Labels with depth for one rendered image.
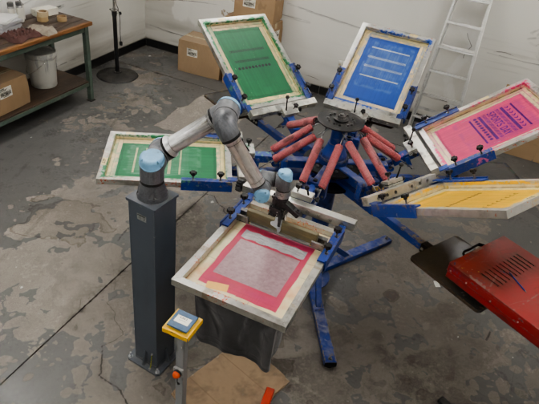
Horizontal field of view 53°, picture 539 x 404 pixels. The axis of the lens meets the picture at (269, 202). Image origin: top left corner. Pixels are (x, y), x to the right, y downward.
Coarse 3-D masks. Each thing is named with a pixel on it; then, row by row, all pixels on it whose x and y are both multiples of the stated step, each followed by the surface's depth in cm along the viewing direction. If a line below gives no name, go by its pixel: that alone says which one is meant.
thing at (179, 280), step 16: (256, 208) 306; (304, 224) 297; (320, 224) 297; (208, 240) 275; (192, 256) 264; (320, 272) 269; (192, 288) 246; (208, 288) 247; (304, 288) 254; (224, 304) 242; (240, 304) 241; (256, 320) 239; (272, 320) 235; (288, 320) 237
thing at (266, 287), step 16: (288, 240) 288; (272, 256) 276; (288, 256) 277; (256, 272) 265; (272, 272) 266; (288, 272) 267; (256, 288) 256; (272, 288) 257; (288, 288) 258; (256, 304) 247; (272, 304) 248
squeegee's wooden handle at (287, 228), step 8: (248, 216) 291; (256, 216) 288; (264, 216) 286; (272, 216) 286; (264, 224) 289; (288, 224) 282; (296, 224) 282; (288, 232) 284; (296, 232) 282; (304, 232) 280; (312, 232) 278; (304, 240) 282
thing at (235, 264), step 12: (252, 228) 293; (240, 240) 283; (252, 240) 284; (228, 252) 274; (240, 252) 275; (252, 252) 276; (264, 252) 277; (216, 264) 266; (228, 264) 267; (240, 264) 268; (252, 264) 269; (204, 276) 258; (216, 276) 259; (228, 276) 260; (240, 276) 261; (228, 288) 254; (240, 288) 254
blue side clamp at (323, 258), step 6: (342, 234) 289; (330, 240) 284; (336, 240) 285; (336, 246) 282; (324, 252) 275; (330, 252) 275; (318, 258) 271; (324, 258) 272; (330, 258) 278; (324, 264) 270; (324, 270) 272
